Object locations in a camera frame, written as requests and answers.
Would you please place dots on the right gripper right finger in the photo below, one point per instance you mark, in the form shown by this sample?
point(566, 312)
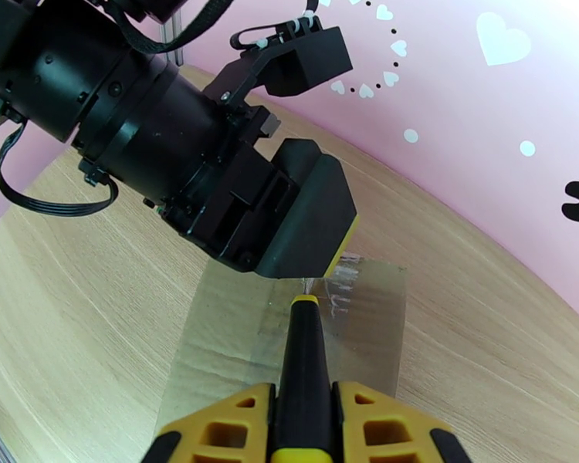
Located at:
point(391, 432)

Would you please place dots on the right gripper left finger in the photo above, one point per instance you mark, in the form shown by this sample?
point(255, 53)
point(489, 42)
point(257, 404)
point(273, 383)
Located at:
point(222, 432)

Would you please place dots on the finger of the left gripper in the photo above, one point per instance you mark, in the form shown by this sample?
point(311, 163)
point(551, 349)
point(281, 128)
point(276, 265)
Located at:
point(313, 220)

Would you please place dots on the yellow black utility knife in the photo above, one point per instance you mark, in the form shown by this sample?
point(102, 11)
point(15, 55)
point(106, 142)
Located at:
point(304, 379)

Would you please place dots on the brown taped cardboard box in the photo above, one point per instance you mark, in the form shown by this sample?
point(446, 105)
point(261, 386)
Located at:
point(222, 322)

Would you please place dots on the aluminium corner post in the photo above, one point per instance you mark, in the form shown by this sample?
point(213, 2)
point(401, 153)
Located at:
point(177, 56)

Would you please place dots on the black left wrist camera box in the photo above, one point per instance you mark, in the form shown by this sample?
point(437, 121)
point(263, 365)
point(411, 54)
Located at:
point(309, 61)

